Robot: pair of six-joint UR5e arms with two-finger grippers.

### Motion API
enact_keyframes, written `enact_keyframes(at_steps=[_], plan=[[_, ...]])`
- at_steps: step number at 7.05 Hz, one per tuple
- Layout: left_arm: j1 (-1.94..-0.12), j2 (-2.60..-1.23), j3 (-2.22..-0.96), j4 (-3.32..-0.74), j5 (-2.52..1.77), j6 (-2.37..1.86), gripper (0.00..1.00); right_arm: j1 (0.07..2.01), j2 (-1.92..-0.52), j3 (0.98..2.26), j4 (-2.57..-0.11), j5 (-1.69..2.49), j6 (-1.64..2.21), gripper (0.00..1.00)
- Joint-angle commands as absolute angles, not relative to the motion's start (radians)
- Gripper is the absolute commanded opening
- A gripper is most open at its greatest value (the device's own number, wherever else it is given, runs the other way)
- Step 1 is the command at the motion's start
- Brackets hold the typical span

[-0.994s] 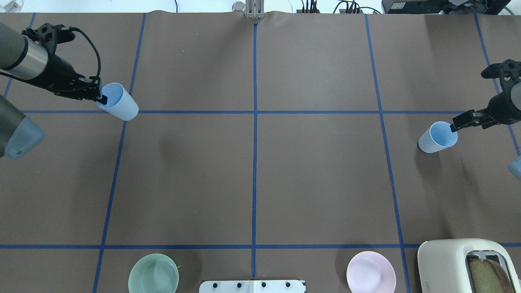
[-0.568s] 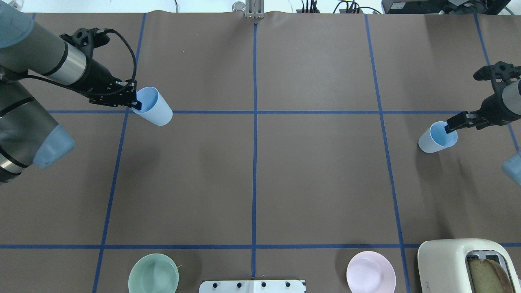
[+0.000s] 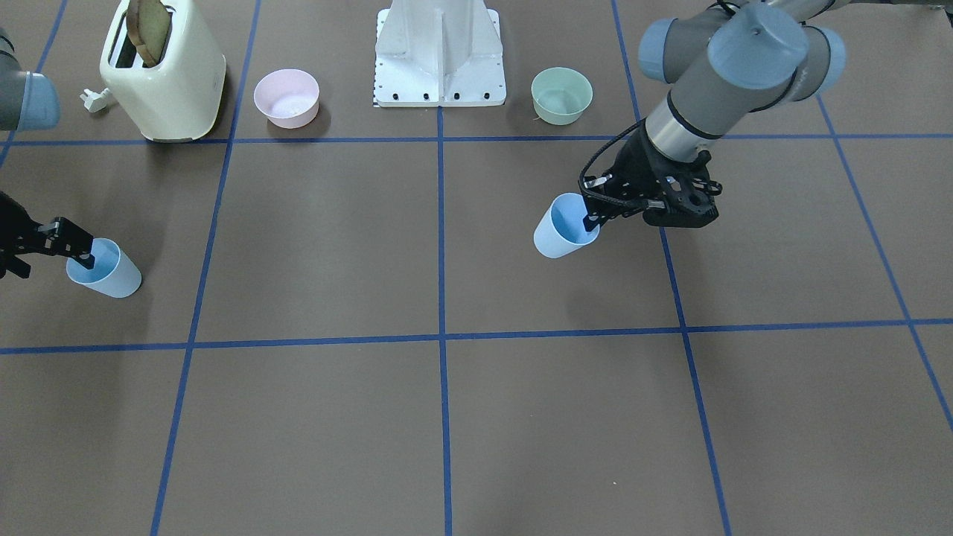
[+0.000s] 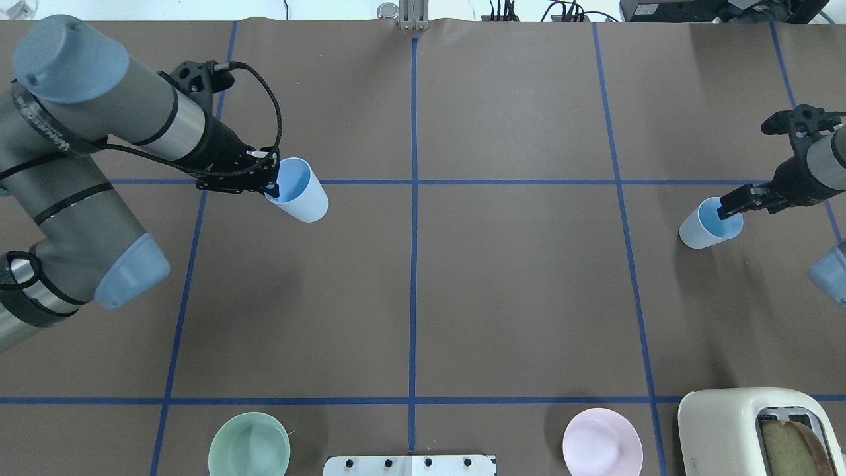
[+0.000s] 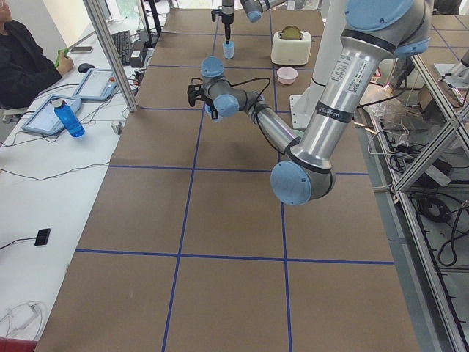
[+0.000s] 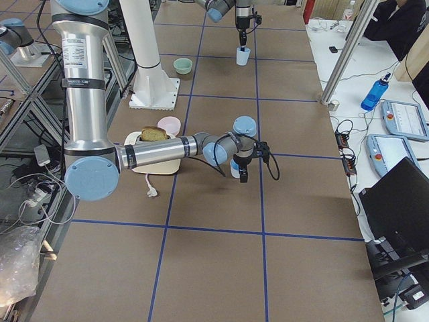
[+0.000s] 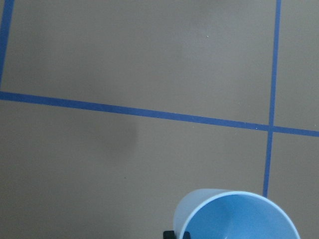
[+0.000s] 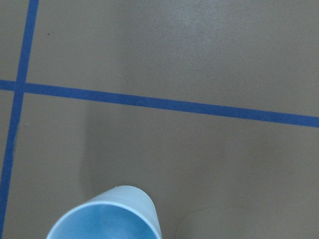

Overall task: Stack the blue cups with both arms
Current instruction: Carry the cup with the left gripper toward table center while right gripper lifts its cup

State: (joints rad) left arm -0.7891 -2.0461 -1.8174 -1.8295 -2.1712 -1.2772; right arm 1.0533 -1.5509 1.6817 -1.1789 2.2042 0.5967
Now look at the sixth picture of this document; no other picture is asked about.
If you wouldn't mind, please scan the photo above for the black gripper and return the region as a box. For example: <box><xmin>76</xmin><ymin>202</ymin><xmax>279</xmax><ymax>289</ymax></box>
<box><xmin>235</xmin><ymin>15</ymin><xmax>251</xmax><ymax>51</ymax></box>
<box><xmin>233</xmin><ymin>152</ymin><xmax>256</xmax><ymax>182</ymax></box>

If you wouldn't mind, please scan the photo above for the light blue cup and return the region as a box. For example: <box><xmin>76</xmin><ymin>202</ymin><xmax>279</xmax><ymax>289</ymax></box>
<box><xmin>230</xmin><ymin>159</ymin><xmax>240</xmax><ymax>178</ymax></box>
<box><xmin>236</xmin><ymin>47</ymin><xmax>251</xmax><ymax>66</ymax></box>

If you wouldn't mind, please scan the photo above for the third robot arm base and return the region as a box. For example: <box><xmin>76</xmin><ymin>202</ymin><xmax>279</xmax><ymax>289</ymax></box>
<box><xmin>1</xmin><ymin>18</ymin><xmax>48</xmax><ymax>68</ymax></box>

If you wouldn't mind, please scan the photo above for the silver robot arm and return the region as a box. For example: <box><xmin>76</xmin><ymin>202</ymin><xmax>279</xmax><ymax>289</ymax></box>
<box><xmin>50</xmin><ymin>1</ymin><xmax>258</xmax><ymax>201</ymax></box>
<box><xmin>195</xmin><ymin>0</ymin><xmax>254</xmax><ymax>52</ymax></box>

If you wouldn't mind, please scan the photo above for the green bowl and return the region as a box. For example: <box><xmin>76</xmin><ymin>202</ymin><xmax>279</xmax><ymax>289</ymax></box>
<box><xmin>173</xmin><ymin>58</ymin><xmax>193</xmax><ymax>75</ymax></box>

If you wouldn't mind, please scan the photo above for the cream toaster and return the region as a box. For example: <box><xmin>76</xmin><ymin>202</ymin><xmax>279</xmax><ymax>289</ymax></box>
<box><xmin>124</xmin><ymin>131</ymin><xmax>181</xmax><ymax>175</ymax></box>

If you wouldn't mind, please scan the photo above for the pink bowl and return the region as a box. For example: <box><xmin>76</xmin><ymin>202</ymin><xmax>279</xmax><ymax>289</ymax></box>
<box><xmin>157</xmin><ymin>116</ymin><xmax>182</xmax><ymax>136</ymax></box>

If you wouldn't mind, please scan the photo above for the toast slice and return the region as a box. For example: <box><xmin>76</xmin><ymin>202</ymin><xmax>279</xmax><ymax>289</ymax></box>
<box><xmin>140</xmin><ymin>126</ymin><xmax>170</xmax><ymax>142</ymax></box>

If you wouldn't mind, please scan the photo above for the white pillar with base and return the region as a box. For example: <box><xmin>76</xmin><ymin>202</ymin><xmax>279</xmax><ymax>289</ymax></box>
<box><xmin>120</xmin><ymin>0</ymin><xmax>180</xmax><ymax>110</ymax></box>

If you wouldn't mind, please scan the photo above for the orange black adapter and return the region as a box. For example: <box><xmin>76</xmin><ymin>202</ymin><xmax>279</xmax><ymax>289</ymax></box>
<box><xmin>334</xmin><ymin>131</ymin><xmax>357</xmax><ymax>177</ymax></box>

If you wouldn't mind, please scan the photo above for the near teach pendant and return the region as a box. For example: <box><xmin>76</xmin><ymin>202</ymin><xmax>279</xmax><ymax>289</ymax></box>
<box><xmin>366</xmin><ymin>134</ymin><xmax>420</xmax><ymax>177</ymax></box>

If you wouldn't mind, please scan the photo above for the teach pendant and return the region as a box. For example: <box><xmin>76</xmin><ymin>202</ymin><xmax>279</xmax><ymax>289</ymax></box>
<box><xmin>381</xmin><ymin>100</ymin><xmax>428</xmax><ymax>142</ymax></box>
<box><xmin>366</xmin><ymin>134</ymin><xmax>420</xmax><ymax>177</ymax></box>

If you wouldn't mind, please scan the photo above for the blue water bottle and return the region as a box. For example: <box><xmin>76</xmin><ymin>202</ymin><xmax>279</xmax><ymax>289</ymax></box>
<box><xmin>361</xmin><ymin>72</ymin><xmax>391</xmax><ymax>111</ymax></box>

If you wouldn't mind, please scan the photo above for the person in black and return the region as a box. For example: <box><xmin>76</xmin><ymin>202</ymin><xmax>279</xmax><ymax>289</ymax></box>
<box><xmin>363</xmin><ymin>0</ymin><xmax>426</xmax><ymax>61</ymax></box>

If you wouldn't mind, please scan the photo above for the black laptop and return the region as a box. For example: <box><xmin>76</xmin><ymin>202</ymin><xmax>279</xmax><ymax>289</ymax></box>
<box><xmin>358</xmin><ymin>156</ymin><xmax>429</xmax><ymax>256</ymax></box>

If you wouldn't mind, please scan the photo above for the far teach pendant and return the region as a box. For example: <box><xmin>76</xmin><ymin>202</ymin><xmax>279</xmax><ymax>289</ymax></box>
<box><xmin>381</xmin><ymin>100</ymin><xmax>428</xmax><ymax>142</ymax></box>

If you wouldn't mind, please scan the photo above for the plastic bag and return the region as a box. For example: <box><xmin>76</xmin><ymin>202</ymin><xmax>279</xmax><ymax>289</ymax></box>
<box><xmin>1</xmin><ymin>226</ymin><xmax>42</xmax><ymax>307</ymax></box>

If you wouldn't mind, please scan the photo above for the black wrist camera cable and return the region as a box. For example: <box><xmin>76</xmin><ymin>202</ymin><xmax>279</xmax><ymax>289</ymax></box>
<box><xmin>214</xmin><ymin>133</ymin><xmax>280</xmax><ymax>182</ymax></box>

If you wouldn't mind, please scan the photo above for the white toaster plug cable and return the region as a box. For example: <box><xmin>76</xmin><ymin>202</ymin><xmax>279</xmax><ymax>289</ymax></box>
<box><xmin>143</xmin><ymin>173</ymin><xmax>160</xmax><ymax>199</ymax></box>

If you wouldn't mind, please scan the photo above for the aluminium frame post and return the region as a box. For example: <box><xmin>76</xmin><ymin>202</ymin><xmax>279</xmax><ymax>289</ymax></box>
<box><xmin>319</xmin><ymin>0</ymin><xmax>379</xmax><ymax>111</ymax></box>

